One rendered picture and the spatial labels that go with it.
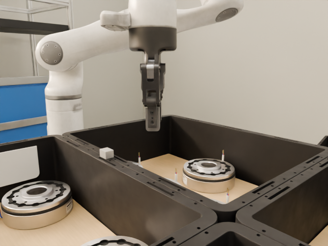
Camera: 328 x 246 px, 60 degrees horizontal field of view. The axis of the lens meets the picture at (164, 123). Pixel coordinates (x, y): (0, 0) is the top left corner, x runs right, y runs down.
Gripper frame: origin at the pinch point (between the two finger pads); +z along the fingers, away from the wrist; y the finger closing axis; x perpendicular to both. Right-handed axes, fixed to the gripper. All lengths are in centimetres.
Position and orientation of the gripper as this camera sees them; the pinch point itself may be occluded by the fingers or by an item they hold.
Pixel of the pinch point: (153, 117)
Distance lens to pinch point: 47.5
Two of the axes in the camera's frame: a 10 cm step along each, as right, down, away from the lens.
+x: -10.0, 0.0, 0.3
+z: 0.1, 9.8, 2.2
